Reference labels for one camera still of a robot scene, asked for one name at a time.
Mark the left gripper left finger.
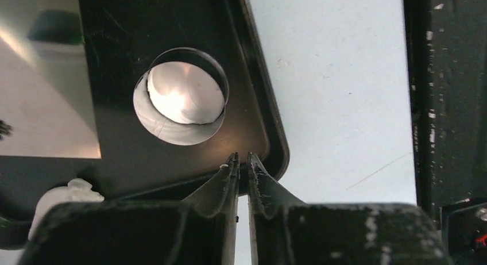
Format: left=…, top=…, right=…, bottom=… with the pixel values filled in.
left=19, top=153, right=239, bottom=264

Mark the black baking tray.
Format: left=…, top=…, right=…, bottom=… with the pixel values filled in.
left=1, top=0, right=289, bottom=249

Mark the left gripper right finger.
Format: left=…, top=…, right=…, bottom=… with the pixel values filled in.
left=247, top=153, right=451, bottom=264

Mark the white dough ball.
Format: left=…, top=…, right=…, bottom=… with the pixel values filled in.
left=28, top=178, right=105, bottom=240

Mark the small round metal cup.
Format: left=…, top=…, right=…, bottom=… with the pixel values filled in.
left=133, top=47, right=229, bottom=146

